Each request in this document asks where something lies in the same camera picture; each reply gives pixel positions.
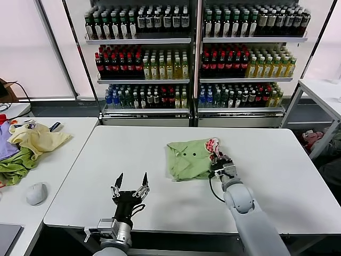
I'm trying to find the pale yellow garment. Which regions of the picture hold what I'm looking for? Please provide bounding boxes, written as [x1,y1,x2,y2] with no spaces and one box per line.
[7,121,73,161]

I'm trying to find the grey laptop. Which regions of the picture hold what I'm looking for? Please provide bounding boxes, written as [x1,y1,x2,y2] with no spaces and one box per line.
[0,223,23,256]

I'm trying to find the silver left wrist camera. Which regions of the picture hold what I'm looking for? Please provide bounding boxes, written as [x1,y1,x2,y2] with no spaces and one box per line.
[84,218,118,243]

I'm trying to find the olive green garment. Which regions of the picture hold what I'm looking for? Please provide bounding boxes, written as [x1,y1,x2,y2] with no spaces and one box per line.
[0,146,38,187]

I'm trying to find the purple garment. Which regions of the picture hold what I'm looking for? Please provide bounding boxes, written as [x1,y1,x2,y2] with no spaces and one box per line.
[0,121,21,162]

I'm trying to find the dark bottles green caps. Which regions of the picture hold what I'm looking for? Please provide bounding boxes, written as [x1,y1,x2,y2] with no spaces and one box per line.
[84,7,138,41]
[204,7,258,38]

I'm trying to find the yellow tea bottles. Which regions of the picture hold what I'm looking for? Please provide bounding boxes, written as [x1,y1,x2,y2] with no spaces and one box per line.
[245,47,298,78]
[143,49,190,80]

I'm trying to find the blue water bottles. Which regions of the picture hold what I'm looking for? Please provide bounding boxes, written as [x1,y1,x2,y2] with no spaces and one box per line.
[198,84,215,109]
[104,84,120,109]

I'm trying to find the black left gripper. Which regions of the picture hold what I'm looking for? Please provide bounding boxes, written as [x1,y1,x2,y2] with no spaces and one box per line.
[110,172,150,222]

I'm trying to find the mixed small dark bottles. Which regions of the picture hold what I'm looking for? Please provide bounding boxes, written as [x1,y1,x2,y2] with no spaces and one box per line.
[118,84,162,109]
[213,84,256,109]

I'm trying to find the black power cable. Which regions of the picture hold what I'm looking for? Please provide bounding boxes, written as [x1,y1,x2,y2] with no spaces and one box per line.
[12,81,31,102]

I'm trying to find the cola bottles red caps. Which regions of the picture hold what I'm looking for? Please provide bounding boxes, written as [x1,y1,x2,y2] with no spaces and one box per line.
[95,45,144,80]
[201,46,251,78]

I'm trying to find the grey drinks shelf unit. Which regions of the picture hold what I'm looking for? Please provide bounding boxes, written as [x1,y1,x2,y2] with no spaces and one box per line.
[197,0,308,128]
[84,0,198,127]

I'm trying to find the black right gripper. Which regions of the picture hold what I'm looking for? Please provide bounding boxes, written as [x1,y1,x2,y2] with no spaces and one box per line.
[209,153,235,177]

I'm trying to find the red pink toy pile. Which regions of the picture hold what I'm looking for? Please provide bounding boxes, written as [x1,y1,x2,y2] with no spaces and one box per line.
[302,129,324,147]

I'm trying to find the small yellow drink bottles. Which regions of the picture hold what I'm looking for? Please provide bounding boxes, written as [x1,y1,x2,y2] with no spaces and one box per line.
[174,86,189,109]
[266,84,285,108]

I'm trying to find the small red cap bottles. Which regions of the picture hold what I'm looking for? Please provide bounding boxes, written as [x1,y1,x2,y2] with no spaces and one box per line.
[254,84,272,107]
[159,85,176,109]

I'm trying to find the grey computer mouse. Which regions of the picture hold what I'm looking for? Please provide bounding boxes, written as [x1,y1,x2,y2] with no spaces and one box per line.
[26,182,48,206]

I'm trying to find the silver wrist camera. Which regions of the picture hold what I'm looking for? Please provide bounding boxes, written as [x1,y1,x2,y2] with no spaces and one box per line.
[84,218,118,243]
[222,164,238,179]

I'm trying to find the light green t-shirt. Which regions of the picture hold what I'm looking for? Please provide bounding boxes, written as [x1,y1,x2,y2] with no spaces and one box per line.
[166,138,222,182]

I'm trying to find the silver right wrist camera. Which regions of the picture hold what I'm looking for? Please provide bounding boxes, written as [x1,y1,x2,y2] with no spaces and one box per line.
[222,164,238,179]

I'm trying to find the white printed garment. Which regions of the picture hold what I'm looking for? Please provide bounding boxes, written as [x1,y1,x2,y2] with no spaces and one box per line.
[23,119,38,131]

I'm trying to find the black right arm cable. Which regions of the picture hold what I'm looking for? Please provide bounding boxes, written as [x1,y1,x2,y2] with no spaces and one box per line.
[208,173,226,202]

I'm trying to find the white metal table frame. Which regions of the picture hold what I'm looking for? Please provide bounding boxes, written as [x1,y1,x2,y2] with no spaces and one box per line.
[281,79,341,161]

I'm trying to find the dark bottles white labels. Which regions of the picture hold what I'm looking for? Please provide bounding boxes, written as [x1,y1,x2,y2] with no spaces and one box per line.
[137,6,191,34]

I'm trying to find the dark window frame bar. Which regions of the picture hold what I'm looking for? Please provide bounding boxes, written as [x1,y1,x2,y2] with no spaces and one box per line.
[36,0,80,101]

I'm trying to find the brown cardboard box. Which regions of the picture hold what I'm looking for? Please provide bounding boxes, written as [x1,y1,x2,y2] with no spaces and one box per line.
[0,78,19,103]

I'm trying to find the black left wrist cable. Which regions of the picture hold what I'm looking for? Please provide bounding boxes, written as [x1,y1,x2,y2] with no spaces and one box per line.
[131,203,147,214]

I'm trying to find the dark bottles beige labels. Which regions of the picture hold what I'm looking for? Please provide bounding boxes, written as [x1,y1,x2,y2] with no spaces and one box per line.
[257,6,312,37]

